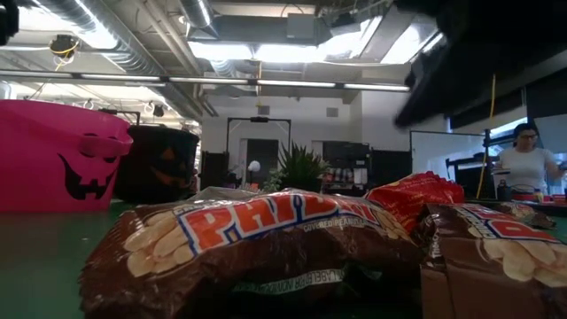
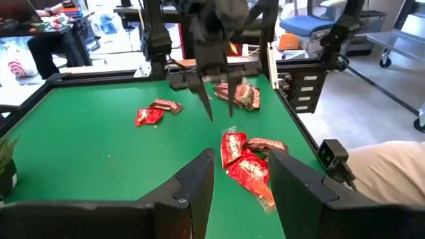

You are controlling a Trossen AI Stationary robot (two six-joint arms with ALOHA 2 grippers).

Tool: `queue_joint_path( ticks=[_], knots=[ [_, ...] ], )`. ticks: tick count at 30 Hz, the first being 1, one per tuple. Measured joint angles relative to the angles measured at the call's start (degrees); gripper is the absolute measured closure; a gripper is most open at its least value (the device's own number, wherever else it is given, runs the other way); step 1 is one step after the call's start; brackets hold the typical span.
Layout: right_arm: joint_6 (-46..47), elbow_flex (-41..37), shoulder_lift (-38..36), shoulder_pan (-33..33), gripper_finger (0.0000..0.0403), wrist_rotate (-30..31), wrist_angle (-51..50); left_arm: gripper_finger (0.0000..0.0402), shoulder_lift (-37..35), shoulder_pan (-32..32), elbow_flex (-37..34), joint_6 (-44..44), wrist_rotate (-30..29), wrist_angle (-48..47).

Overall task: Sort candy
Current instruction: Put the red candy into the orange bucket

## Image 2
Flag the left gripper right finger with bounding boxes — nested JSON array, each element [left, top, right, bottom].
[[268, 149, 338, 239]]

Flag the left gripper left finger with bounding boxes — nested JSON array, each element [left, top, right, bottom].
[[141, 148, 216, 239]]

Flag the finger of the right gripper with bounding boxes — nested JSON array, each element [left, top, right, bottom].
[[189, 79, 214, 122], [228, 74, 244, 118]]

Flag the orange plastic container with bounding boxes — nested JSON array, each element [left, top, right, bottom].
[[278, 32, 300, 51]]

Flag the black drawer cabinet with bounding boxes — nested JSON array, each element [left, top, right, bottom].
[[288, 70, 329, 114]]

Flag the blue padded chair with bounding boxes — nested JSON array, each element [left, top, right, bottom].
[[280, 15, 336, 43]]

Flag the person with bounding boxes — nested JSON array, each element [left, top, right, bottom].
[[28, 0, 86, 80], [345, 140, 425, 207]]

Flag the green felt table mat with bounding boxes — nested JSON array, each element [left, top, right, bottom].
[[0, 74, 325, 239]]

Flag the grey metal cart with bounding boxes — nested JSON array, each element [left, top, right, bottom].
[[365, 28, 425, 70]]

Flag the white bag red bullseye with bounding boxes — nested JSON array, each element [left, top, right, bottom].
[[5, 49, 40, 80]]

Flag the small potted green plant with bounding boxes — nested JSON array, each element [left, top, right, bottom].
[[0, 134, 19, 200]]

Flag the small black camera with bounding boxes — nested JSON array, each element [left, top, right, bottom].
[[317, 139, 350, 174]]

